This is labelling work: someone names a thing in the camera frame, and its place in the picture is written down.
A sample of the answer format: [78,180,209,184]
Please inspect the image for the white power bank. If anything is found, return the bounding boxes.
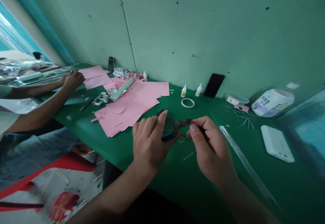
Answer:
[260,125,296,163]

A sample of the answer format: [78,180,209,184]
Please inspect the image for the twisted silver wire branches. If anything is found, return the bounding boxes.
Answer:
[218,104,256,131]

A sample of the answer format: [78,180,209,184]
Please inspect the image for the clear plastic box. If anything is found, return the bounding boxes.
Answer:
[224,92,250,107]

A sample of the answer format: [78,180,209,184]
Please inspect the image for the large white plastic bottle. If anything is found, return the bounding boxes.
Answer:
[251,82,300,118]

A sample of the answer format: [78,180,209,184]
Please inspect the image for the bundle of straight silver wires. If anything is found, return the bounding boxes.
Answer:
[210,112,282,212]

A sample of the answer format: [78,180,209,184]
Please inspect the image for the red plastic object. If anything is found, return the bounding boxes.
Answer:
[49,191,81,222]

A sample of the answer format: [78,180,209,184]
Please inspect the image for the green paper roll with foil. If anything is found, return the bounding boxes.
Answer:
[108,77,135,102]

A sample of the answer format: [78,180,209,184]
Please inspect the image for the pile of pink paper sheets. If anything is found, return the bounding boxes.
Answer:
[91,81,170,138]

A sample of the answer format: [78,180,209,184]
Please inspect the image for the black smartphone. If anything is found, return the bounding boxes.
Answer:
[203,73,226,98]

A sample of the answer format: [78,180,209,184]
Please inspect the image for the person's right hand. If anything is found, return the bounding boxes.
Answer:
[187,116,240,184]

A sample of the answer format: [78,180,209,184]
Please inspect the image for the person's left hand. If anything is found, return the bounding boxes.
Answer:
[132,109,186,175]

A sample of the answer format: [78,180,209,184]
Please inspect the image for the blue-handled metal pliers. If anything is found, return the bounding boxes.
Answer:
[155,109,194,142]

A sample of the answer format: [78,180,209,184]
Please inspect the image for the crumpled foil strip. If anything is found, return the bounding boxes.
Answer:
[93,91,112,107]

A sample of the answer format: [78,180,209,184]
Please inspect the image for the pink paper scrap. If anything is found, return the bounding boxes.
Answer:
[234,104,250,114]

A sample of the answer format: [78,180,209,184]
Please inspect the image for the dark pencil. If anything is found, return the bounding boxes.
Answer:
[79,98,95,112]

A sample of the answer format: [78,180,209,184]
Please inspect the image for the twisted silver wire piece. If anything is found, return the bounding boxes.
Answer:
[180,137,197,162]

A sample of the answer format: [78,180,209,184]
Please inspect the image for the crumpled silver foil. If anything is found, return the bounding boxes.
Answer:
[112,67,139,80]

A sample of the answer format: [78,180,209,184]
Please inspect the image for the wooden sticks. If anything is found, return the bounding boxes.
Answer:
[92,157,107,183]

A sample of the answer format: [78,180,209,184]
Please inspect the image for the red plastic stool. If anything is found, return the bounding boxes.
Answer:
[0,150,97,200]

